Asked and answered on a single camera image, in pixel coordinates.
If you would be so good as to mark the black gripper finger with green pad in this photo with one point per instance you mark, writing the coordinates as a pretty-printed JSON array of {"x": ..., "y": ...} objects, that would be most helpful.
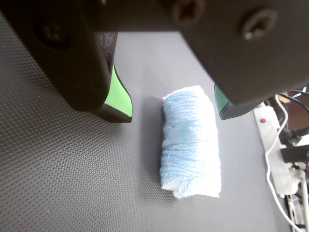
[
  {"x": 246, "y": 60},
  {"x": 72, "y": 60}
]

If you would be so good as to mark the white light-blue cloth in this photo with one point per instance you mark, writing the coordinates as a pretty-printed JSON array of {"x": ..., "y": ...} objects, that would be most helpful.
[{"x": 190, "y": 142}]

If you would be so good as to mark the dark grey textured mat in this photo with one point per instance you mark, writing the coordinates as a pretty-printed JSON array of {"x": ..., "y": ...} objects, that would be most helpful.
[{"x": 84, "y": 169}]

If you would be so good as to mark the white power strip red switch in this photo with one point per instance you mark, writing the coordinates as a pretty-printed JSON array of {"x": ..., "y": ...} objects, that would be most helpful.
[{"x": 272, "y": 135}]

